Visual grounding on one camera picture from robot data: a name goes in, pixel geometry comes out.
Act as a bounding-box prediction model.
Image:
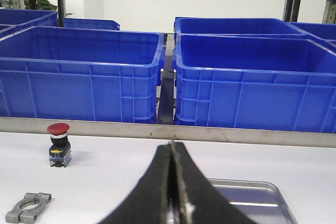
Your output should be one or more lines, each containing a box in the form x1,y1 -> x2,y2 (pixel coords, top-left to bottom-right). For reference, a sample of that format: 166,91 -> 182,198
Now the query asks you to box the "grey metal clamp block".
5,193 -> 52,223

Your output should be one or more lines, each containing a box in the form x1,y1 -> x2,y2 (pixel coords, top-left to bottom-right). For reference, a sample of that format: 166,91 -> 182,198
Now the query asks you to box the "red emergency stop button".
47,123 -> 71,167

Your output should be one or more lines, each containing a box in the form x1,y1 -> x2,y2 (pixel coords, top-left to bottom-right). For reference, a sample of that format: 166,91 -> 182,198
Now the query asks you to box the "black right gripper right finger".
172,141 -> 255,223

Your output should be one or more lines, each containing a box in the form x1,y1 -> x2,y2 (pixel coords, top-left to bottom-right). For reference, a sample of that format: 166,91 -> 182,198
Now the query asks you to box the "silver metal tray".
209,179 -> 297,223

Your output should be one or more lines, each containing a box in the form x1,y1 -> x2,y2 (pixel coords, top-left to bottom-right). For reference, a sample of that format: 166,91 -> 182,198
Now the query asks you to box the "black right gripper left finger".
100,145 -> 171,223

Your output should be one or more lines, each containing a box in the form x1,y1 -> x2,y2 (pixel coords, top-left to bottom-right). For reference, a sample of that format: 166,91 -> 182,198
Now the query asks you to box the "blue rear left crate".
63,18 -> 120,30

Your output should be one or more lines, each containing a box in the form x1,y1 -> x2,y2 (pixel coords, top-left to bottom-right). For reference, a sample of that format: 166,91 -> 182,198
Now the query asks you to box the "blue centre plastic crate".
1,26 -> 165,123

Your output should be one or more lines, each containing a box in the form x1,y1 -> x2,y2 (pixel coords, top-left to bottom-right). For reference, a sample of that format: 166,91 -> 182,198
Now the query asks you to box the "blue left plastic crate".
1,9 -> 58,38

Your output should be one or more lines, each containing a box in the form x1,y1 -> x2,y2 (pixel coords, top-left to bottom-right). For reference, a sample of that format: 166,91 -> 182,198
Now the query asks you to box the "blue plastic crate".
1,9 -> 58,38
173,34 -> 335,133
1,26 -> 165,123

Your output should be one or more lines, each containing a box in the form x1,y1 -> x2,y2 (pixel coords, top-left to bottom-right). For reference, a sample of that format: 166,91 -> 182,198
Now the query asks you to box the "green potted plant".
24,0 -> 58,10

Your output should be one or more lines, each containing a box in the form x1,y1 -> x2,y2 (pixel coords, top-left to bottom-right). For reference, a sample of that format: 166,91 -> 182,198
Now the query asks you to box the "blue right plastic crate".
173,34 -> 335,133

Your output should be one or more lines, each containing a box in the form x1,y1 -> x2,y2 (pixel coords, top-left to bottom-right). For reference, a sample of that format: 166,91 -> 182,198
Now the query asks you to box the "blue rear right crate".
174,17 -> 308,38

